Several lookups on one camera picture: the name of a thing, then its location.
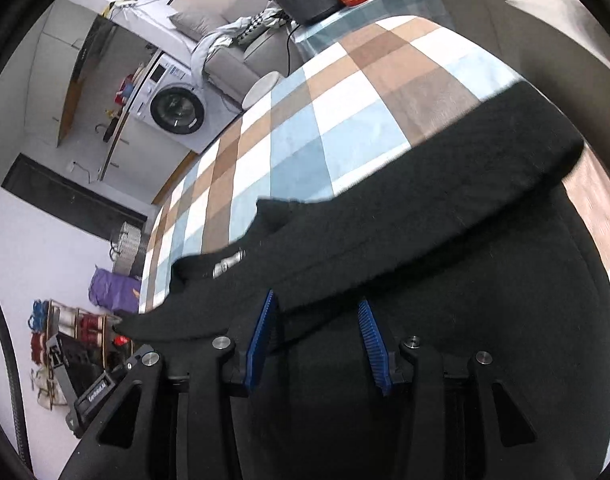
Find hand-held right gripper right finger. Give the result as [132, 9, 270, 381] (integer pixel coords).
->
[357, 297, 552, 480]

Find dark door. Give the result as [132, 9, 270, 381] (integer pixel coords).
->
[2, 154, 149, 241]

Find white round stool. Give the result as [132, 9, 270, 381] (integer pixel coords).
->
[241, 72, 287, 112]

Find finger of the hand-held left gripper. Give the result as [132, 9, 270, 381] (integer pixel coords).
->
[44, 334, 107, 402]

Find light grey garment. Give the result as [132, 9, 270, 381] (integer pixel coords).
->
[191, 16, 267, 82]

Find purple bag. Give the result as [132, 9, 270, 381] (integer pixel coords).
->
[89, 267, 144, 317]

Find checkered blanket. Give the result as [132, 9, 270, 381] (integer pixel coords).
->
[138, 14, 610, 317]

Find grey sofa cushion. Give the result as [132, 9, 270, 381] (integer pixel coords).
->
[167, 7, 237, 44]

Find black and white checked pillow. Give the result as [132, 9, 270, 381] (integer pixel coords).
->
[234, 6, 287, 47]

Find collection of sneakers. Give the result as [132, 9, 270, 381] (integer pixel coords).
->
[28, 300, 116, 406]

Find black knit sweater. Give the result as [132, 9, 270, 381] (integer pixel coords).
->
[112, 80, 610, 480]

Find white upper kitchen cabinets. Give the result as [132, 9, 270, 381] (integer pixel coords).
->
[22, 10, 116, 150]

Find white kitchen counter cabinet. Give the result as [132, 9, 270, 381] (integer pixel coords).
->
[98, 60, 153, 182]

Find grey woven basket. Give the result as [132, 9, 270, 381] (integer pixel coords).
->
[109, 221, 149, 277]

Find grey sofa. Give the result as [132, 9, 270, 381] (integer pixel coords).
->
[167, 0, 298, 102]

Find white washing machine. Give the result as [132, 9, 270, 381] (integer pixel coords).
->
[130, 49, 221, 154]

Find wooden shoe rack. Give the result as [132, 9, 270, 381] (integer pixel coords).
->
[28, 299, 136, 407]

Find black range hood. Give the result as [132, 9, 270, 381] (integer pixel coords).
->
[70, 14, 113, 98]

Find teal covered table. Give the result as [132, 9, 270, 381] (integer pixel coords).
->
[295, 0, 457, 57]

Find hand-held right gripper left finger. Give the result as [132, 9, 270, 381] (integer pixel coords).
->
[60, 289, 281, 480]

